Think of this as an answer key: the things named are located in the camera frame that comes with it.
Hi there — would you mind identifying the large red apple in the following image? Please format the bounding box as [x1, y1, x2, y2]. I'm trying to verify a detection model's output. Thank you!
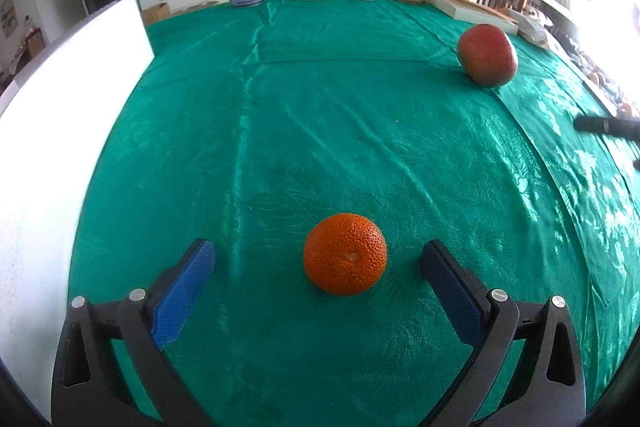
[457, 24, 518, 88]

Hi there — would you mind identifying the small orange mandarin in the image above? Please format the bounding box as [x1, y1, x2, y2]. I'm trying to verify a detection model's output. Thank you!
[303, 212, 387, 296]

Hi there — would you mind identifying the white plastic bag package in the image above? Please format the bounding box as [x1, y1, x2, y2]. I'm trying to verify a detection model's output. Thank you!
[503, 8, 550, 49]

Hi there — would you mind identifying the flat white box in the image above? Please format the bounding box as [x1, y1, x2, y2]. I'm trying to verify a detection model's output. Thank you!
[427, 0, 518, 35]

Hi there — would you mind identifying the white cardboard box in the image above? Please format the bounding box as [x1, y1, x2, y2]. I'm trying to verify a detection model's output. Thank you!
[1, 0, 154, 416]

